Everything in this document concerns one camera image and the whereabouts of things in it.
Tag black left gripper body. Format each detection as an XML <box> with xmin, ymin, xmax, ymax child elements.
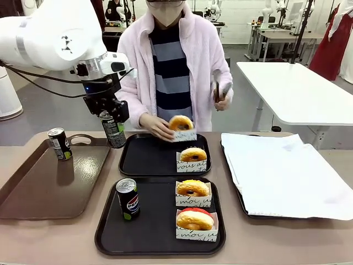
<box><xmin>81</xmin><ymin>78</ymin><xmax>122</xmax><ymax>113</ymax></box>

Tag black Pepsi can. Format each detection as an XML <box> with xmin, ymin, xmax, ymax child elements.
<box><xmin>99</xmin><ymin>110</ymin><xmax>127</xmax><ymax>149</ymax></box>
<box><xmin>47</xmin><ymin>127</ymin><xmax>73</xmax><ymax>162</ymax></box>
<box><xmin>115</xmin><ymin>178</ymin><xmax>141</xmax><ymax>221</ymax></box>

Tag white printed paper donut box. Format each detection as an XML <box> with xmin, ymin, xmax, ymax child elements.
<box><xmin>170</xmin><ymin>128</ymin><xmax>198</xmax><ymax>143</ymax></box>
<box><xmin>175</xmin><ymin>181</ymin><xmax>213</xmax><ymax>207</ymax></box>

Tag chocolate glazed donut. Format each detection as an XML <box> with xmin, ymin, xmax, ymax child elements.
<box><xmin>175</xmin><ymin>150</ymin><xmax>208</xmax><ymax>173</ymax></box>

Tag brown handled serving tongs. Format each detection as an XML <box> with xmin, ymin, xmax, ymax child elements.
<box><xmin>212</xmin><ymin>68</ymin><xmax>234</xmax><ymax>112</ymax></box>

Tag pink iced donut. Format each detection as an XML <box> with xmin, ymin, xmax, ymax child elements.
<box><xmin>176</xmin><ymin>207</ymin><xmax>215</xmax><ymax>231</ymax></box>

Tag red glazed donut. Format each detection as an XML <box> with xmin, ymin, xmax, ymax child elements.
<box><xmin>175</xmin><ymin>208</ymin><xmax>219</xmax><ymax>243</ymax></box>

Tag person's left forearm pink sleeve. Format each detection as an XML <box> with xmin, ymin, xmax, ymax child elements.
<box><xmin>212</xmin><ymin>59</ymin><xmax>234</xmax><ymax>96</ymax></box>

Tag person's right forearm pink sleeve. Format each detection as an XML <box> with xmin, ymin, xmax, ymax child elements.
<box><xmin>115</xmin><ymin>68</ymin><xmax>149</xmax><ymax>130</ymax></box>

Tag person's right hand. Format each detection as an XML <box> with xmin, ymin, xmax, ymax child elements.
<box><xmin>139</xmin><ymin>113</ymin><xmax>174</xmax><ymax>142</ymax></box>

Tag person's left hand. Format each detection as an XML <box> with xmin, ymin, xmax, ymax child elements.
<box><xmin>213</xmin><ymin>92</ymin><xmax>234</xmax><ymax>112</ymax></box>

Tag small black serving tray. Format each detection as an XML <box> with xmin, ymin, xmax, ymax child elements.
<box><xmin>118</xmin><ymin>132</ymin><xmax>212</xmax><ymax>177</ymax></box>

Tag grey lab desk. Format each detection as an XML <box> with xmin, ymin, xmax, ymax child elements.
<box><xmin>102</xmin><ymin>25</ymin><xmax>124</xmax><ymax>38</ymax></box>

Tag person in pink fleece jacket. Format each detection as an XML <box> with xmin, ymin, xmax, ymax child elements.
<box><xmin>115</xmin><ymin>0</ymin><xmax>234</xmax><ymax>133</ymax></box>

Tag bystander in dark clothes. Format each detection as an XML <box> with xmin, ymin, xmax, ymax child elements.
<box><xmin>90</xmin><ymin>0</ymin><xmax>107</xmax><ymax>33</ymax></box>

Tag bystander in black top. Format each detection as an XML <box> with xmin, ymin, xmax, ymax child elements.
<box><xmin>104</xmin><ymin>0</ymin><xmax>122</xmax><ymax>22</ymax></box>

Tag brown plastic serving tray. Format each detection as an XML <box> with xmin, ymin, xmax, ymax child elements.
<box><xmin>0</xmin><ymin>134</ymin><xmax>113</xmax><ymax>221</ymax></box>

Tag beige face mask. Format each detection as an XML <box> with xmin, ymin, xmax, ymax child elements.
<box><xmin>147</xmin><ymin>2</ymin><xmax>185</xmax><ymax>28</ymax></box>

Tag large black serving tray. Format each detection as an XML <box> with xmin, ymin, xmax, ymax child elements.
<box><xmin>94</xmin><ymin>176</ymin><xmax>227</xmax><ymax>256</ymax></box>

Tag small white background robot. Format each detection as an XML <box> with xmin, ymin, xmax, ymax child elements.
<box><xmin>203</xmin><ymin>0</ymin><xmax>223</xmax><ymax>23</ymax></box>

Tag right tray with white paper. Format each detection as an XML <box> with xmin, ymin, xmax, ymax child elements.
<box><xmin>220</xmin><ymin>132</ymin><xmax>353</xmax><ymax>221</ymax></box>

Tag black tray under paper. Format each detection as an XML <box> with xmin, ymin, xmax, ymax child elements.
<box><xmin>220</xmin><ymin>134</ymin><xmax>304</xmax><ymax>221</ymax></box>

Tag white folding table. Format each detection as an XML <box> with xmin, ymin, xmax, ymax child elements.
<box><xmin>236</xmin><ymin>61</ymin><xmax>353</xmax><ymax>151</ymax></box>

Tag tall white background robot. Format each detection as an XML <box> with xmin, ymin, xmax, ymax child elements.
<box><xmin>261</xmin><ymin>0</ymin><xmax>289</xmax><ymax>24</ymax></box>

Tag beige lab desk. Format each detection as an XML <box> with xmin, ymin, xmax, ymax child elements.
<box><xmin>256</xmin><ymin>30</ymin><xmax>326</xmax><ymax>63</ymax></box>

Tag black tripod pole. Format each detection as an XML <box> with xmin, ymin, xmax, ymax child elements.
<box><xmin>288</xmin><ymin>0</ymin><xmax>317</xmax><ymax>65</ymax></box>

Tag figure in red dress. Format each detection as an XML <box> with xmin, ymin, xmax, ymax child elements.
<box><xmin>308</xmin><ymin>0</ymin><xmax>353</xmax><ymax>81</ymax></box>

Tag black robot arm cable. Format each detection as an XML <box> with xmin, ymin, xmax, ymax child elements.
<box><xmin>0</xmin><ymin>60</ymin><xmax>92</xmax><ymax>99</ymax></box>

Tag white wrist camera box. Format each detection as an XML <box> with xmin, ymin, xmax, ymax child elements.
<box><xmin>99</xmin><ymin>52</ymin><xmax>131</xmax><ymax>76</ymax></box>

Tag white cylindrical robot pedestal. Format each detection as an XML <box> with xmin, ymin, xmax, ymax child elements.
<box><xmin>0</xmin><ymin>65</ymin><xmax>24</xmax><ymax>121</ymax></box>

